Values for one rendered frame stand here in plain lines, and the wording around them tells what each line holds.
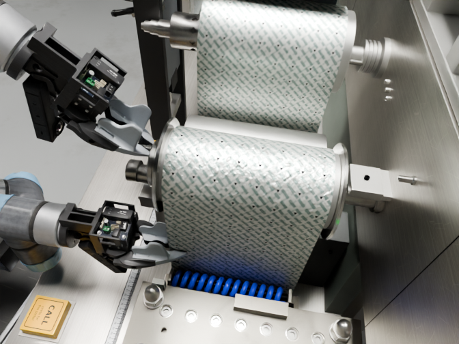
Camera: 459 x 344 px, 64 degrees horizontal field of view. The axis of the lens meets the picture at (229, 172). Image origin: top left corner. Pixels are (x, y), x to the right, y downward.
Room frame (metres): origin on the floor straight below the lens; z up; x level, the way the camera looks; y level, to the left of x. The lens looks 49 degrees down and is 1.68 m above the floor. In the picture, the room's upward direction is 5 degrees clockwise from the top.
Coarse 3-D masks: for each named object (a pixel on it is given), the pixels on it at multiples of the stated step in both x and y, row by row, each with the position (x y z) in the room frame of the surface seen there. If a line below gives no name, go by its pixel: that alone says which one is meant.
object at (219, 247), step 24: (168, 216) 0.31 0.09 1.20; (168, 240) 0.31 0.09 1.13; (192, 240) 0.31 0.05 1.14; (216, 240) 0.30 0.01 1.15; (240, 240) 0.30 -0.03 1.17; (264, 240) 0.30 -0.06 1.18; (288, 240) 0.29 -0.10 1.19; (192, 264) 0.31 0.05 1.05; (216, 264) 0.30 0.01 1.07; (240, 264) 0.30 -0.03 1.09; (264, 264) 0.30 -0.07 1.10; (288, 264) 0.29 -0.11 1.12; (288, 288) 0.29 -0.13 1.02
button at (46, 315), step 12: (36, 300) 0.26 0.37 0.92; (48, 300) 0.26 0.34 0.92; (60, 300) 0.27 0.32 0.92; (36, 312) 0.24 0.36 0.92; (48, 312) 0.24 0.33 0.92; (60, 312) 0.24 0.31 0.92; (24, 324) 0.21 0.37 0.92; (36, 324) 0.22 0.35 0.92; (48, 324) 0.22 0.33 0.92; (60, 324) 0.22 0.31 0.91; (48, 336) 0.20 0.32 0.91
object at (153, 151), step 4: (156, 140) 0.39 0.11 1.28; (156, 144) 0.38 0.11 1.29; (152, 148) 0.37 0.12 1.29; (156, 148) 0.37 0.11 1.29; (152, 152) 0.36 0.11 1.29; (148, 156) 0.36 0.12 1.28; (152, 156) 0.36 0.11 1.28; (148, 160) 0.35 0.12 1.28; (152, 160) 0.35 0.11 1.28; (148, 164) 0.35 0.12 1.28; (152, 164) 0.35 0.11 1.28; (148, 168) 0.35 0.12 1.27; (152, 168) 0.35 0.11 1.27; (148, 172) 0.34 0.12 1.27; (152, 172) 0.34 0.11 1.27; (148, 176) 0.34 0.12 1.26; (148, 180) 0.34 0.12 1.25
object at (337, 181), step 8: (168, 136) 0.38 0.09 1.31; (336, 160) 0.36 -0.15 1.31; (160, 168) 0.33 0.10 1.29; (336, 168) 0.35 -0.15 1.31; (160, 176) 0.33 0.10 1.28; (336, 176) 0.33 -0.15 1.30; (160, 184) 0.32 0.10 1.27; (336, 184) 0.32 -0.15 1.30; (160, 192) 0.32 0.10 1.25; (336, 192) 0.31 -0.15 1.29; (336, 200) 0.31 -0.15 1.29; (328, 216) 0.30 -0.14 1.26; (328, 224) 0.29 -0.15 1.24
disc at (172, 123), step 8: (168, 120) 0.40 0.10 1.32; (176, 120) 0.43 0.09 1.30; (168, 128) 0.38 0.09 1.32; (160, 144) 0.35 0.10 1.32; (160, 152) 0.34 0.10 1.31; (160, 160) 0.34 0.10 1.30; (152, 176) 0.32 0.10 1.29; (152, 184) 0.31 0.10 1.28; (152, 192) 0.30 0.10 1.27; (152, 200) 0.30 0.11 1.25; (160, 200) 0.32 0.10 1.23; (160, 208) 0.31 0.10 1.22
